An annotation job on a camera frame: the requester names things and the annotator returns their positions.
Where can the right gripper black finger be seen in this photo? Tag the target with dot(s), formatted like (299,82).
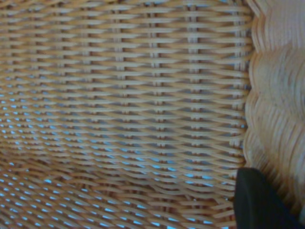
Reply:
(257,202)

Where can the orange woven wicker basket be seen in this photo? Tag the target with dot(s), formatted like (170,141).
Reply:
(133,107)

